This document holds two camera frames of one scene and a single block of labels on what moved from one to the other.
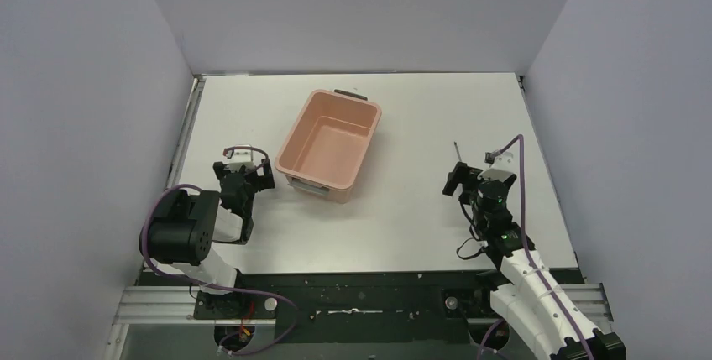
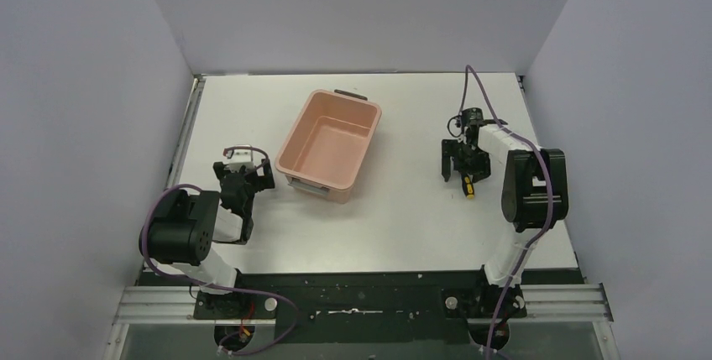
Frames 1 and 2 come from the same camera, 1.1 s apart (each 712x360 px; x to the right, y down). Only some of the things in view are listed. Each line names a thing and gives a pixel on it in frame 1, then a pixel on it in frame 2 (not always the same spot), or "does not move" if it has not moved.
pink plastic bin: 327,148 does not move
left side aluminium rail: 185,131 does not move
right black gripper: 463,174 -> 449,148
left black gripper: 244,178 does not move
